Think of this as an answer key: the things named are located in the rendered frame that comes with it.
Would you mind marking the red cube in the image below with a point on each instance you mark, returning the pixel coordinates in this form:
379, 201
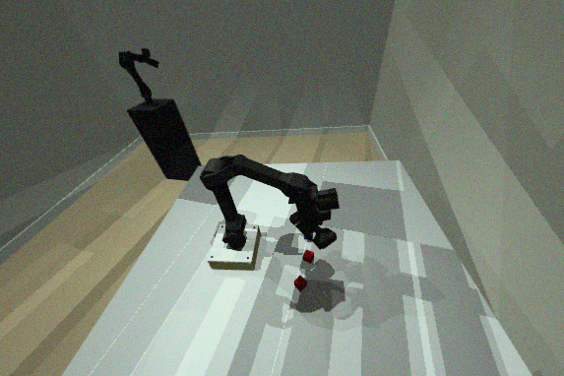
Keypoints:
308, 256
300, 282

